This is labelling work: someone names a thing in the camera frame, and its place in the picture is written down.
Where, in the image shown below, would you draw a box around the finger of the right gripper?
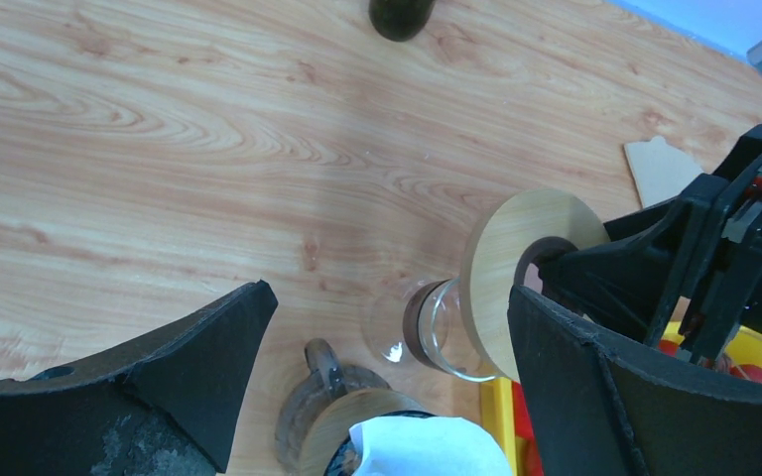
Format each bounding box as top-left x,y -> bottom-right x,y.
540,198 -> 691,342

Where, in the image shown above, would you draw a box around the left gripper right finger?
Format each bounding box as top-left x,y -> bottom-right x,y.
507,286 -> 762,475

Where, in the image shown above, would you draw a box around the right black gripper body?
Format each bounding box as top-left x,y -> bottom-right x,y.
643,125 -> 762,363

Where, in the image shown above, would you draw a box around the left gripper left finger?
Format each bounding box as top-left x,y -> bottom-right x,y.
0,281 -> 278,475

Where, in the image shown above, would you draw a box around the white paper coffee filter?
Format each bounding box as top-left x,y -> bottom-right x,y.
349,416 -> 513,475

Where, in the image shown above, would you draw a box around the blue glass coffee dripper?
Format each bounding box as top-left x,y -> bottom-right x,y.
324,411 -> 434,475

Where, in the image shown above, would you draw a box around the brown paper coffee filter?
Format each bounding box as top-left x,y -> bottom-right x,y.
623,136 -> 703,208

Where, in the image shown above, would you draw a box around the clear glass dripper cone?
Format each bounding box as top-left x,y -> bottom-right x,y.
362,277 -> 500,384

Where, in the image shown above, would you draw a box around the red tomato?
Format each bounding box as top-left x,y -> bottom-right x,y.
511,382 -> 544,476

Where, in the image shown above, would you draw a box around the yellow plastic tray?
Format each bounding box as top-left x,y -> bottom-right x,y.
479,327 -> 762,475

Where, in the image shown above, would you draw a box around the red cherries bunch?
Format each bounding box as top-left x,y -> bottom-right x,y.
657,339 -> 762,384

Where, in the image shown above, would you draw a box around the cola glass bottle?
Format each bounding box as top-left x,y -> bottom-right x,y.
368,0 -> 436,42

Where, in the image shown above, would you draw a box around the glass carafe with handle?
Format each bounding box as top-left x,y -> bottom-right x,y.
275,338 -> 391,474

